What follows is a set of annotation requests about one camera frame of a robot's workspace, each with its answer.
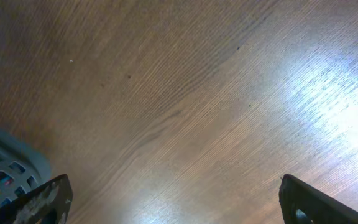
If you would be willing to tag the grey plastic basket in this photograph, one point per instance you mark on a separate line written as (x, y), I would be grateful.
(22, 168)

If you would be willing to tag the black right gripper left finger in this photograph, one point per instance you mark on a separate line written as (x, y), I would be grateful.
(48, 203)

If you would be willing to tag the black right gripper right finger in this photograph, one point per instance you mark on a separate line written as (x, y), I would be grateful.
(302, 203)

